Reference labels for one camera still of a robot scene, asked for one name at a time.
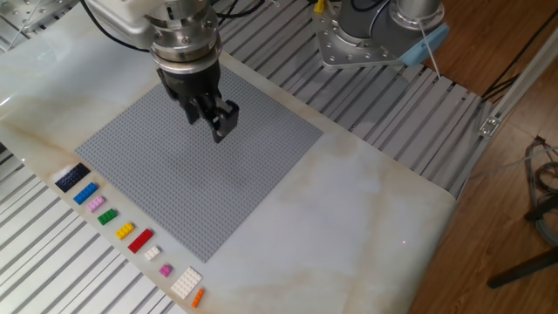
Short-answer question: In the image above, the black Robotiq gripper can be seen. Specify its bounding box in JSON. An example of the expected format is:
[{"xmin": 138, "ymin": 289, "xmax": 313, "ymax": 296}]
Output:
[{"xmin": 156, "ymin": 60, "xmax": 241, "ymax": 145}]

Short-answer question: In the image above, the grey Lego baseplate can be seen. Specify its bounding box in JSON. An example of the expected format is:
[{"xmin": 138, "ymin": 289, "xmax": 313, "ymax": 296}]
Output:
[{"xmin": 74, "ymin": 65, "xmax": 324, "ymax": 263}]

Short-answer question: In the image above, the yellow Lego brick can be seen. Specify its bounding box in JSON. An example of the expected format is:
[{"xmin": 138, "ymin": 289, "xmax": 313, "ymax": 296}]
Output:
[{"xmin": 114, "ymin": 222, "xmax": 135, "ymax": 241}]

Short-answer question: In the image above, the red Lego brick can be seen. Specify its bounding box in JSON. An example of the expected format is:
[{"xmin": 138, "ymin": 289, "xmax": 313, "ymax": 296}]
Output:
[{"xmin": 126, "ymin": 228, "xmax": 155, "ymax": 255}]

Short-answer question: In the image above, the light pink Lego brick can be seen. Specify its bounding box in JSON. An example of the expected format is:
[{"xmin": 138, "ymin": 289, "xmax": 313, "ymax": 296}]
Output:
[{"xmin": 85, "ymin": 195, "xmax": 106, "ymax": 214}]

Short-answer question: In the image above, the green Lego brick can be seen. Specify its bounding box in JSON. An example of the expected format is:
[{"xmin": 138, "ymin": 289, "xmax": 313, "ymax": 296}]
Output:
[{"xmin": 97, "ymin": 208, "xmax": 119, "ymax": 226}]

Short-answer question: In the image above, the blue Lego brick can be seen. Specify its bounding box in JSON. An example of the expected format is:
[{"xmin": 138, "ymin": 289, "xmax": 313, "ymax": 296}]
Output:
[{"xmin": 72, "ymin": 181, "xmax": 99, "ymax": 206}]

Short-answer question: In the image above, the dark navy Lego plate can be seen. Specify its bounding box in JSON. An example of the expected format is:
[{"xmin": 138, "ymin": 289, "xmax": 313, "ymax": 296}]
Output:
[{"xmin": 54, "ymin": 162, "xmax": 92, "ymax": 194}]

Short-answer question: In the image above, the large white Lego plate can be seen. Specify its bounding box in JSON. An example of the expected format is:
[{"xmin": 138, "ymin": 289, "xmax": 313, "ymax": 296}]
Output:
[{"xmin": 169, "ymin": 266, "xmax": 204, "ymax": 300}]

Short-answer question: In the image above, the white marble slab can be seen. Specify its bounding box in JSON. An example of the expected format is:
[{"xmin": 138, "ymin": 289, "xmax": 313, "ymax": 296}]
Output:
[{"xmin": 0, "ymin": 0, "xmax": 458, "ymax": 314}]

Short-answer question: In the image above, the perforated aluminium plate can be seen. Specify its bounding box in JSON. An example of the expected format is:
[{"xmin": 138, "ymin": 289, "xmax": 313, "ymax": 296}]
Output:
[{"xmin": 0, "ymin": 0, "xmax": 80, "ymax": 34}]

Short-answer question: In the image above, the white zip tie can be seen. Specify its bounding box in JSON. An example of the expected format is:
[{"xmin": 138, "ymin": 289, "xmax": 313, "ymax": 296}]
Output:
[{"xmin": 417, "ymin": 19, "xmax": 442, "ymax": 80}]

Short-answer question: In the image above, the dark furniture leg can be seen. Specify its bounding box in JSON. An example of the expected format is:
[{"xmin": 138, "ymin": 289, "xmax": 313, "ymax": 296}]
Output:
[{"xmin": 487, "ymin": 247, "xmax": 558, "ymax": 290}]

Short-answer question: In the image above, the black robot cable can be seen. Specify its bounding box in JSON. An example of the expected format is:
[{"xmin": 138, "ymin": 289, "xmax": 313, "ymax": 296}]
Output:
[{"xmin": 78, "ymin": 0, "xmax": 280, "ymax": 53}]

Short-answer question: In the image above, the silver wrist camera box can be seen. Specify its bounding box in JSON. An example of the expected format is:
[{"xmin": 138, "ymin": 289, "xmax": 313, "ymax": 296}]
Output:
[{"xmin": 85, "ymin": 0, "xmax": 154, "ymax": 50}]

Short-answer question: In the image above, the black floor cable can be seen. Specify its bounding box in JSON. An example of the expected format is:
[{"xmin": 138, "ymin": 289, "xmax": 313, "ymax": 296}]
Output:
[{"xmin": 480, "ymin": 8, "xmax": 558, "ymax": 102}]

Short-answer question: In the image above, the aluminium frame beam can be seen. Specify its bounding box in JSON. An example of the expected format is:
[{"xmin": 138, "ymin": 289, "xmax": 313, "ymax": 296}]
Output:
[{"xmin": 478, "ymin": 25, "xmax": 558, "ymax": 139}]

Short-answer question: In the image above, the grey floor cable bundle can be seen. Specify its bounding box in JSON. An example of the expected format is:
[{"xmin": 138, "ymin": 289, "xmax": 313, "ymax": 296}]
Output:
[{"xmin": 524, "ymin": 136, "xmax": 558, "ymax": 246}]

